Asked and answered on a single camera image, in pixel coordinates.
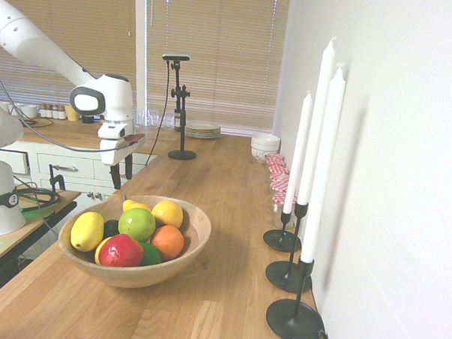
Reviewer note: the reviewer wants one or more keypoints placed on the white mug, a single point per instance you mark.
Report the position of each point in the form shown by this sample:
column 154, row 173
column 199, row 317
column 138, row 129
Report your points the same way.
column 29, row 110
column 3, row 106

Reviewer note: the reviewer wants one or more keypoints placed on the medium white taper candle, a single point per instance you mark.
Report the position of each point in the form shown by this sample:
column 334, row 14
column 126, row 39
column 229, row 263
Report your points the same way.
column 324, row 162

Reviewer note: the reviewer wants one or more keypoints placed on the black camera stand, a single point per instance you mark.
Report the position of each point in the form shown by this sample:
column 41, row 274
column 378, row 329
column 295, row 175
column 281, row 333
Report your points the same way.
column 181, row 154

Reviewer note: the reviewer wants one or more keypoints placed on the green lime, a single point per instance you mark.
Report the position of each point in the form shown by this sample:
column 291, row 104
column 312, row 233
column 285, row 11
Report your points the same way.
column 151, row 254

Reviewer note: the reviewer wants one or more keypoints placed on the small spice jar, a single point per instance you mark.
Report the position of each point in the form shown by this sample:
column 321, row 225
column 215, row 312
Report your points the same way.
column 49, row 111
column 62, row 112
column 42, row 111
column 55, row 111

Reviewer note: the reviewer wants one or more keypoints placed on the round wooden fruit bowl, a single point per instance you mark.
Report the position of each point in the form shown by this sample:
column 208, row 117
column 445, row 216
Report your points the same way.
column 139, row 274

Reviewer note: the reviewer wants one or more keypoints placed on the black table clamp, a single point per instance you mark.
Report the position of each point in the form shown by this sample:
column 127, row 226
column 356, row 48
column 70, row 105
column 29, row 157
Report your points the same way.
column 56, row 179

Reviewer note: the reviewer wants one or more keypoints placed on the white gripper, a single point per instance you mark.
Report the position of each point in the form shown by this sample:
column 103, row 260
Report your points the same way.
column 114, row 149

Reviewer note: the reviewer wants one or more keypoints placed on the white kitchen cabinet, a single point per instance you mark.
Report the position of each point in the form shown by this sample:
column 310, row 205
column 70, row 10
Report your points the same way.
column 80, row 167

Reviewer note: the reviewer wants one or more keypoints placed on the dark cup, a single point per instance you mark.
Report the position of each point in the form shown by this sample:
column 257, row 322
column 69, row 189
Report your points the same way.
column 87, row 119

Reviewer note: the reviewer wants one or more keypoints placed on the yellow pear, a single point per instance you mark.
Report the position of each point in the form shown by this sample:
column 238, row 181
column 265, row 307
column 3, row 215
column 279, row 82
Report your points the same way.
column 132, row 205

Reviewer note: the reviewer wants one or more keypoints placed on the short white taper candle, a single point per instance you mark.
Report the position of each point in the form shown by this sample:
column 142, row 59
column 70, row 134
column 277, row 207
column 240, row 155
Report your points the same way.
column 297, row 161

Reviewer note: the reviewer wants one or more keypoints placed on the grey stereo camera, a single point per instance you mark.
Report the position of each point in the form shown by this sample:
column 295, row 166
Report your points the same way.
column 176, row 57

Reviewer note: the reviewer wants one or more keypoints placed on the small yellow fruit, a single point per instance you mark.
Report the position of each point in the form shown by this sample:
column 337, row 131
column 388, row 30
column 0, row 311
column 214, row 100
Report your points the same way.
column 101, row 248

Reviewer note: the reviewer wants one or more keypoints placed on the clear drinking glass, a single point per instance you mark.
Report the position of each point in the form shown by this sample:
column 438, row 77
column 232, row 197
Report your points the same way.
column 168, row 119
column 140, row 118
column 152, row 118

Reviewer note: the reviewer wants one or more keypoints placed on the yellow cup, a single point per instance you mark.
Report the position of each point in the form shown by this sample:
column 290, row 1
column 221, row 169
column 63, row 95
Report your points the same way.
column 72, row 114

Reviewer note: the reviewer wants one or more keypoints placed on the wooden robot table black frame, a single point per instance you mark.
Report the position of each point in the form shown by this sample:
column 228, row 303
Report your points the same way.
column 5, row 250

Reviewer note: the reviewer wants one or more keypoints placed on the large yellow lemon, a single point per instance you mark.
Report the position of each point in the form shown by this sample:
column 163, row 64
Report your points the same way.
column 86, row 231

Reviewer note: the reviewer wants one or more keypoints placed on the red apple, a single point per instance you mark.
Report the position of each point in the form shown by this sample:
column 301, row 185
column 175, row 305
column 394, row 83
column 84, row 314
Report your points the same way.
column 121, row 251

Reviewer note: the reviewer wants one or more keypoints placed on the stack of white plates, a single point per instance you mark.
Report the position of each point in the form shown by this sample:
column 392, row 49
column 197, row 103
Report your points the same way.
column 202, row 131

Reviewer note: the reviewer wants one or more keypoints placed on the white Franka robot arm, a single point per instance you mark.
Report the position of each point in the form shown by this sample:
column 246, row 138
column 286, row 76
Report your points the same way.
column 29, row 41

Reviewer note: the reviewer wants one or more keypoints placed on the orange fruit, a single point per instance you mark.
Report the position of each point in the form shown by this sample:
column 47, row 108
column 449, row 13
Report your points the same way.
column 167, row 242

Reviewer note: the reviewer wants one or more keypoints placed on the round yellow lemon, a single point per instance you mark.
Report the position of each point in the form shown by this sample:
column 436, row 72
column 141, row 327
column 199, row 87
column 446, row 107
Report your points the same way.
column 168, row 213

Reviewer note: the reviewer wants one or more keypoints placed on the glass jar red gingham lid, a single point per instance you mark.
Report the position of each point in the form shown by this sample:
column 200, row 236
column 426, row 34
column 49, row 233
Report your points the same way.
column 276, row 168
column 279, row 187
column 275, row 158
column 278, row 178
column 277, row 209

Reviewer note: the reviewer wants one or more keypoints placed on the black metal candle holder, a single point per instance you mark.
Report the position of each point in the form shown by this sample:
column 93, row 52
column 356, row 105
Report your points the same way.
column 285, row 277
column 279, row 241
column 290, row 322

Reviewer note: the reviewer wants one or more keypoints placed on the green apple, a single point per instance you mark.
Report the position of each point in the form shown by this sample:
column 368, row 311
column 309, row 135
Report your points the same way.
column 137, row 223

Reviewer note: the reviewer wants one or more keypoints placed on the dark avocado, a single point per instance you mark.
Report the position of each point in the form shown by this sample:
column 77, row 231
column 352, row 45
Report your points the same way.
column 111, row 228

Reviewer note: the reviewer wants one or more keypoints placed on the wooden window blind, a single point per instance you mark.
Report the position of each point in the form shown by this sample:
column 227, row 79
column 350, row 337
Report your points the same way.
column 67, row 20
column 223, row 57

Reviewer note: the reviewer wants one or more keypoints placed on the white patterned ceramic bowl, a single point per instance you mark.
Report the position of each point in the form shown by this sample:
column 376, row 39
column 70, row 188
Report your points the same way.
column 262, row 154

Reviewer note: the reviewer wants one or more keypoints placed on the tall white taper candle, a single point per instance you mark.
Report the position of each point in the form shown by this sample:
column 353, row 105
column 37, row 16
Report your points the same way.
column 318, row 117

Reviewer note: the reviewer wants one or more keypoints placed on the white window frame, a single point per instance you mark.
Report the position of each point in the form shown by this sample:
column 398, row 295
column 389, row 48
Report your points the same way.
column 140, row 60

